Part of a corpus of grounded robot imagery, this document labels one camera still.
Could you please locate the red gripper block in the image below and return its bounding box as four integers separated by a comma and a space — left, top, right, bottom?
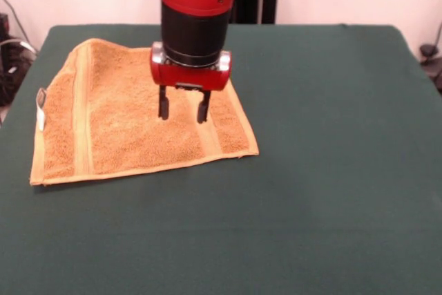
149, 41, 233, 125

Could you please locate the tan terry towel white label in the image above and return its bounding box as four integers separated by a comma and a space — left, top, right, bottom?
29, 38, 260, 187

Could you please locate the dark green table cloth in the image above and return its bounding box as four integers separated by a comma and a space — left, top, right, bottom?
0, 23, 442, 295

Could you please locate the grey cable loop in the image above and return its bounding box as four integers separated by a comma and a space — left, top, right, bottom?
0, 0, 38, 57

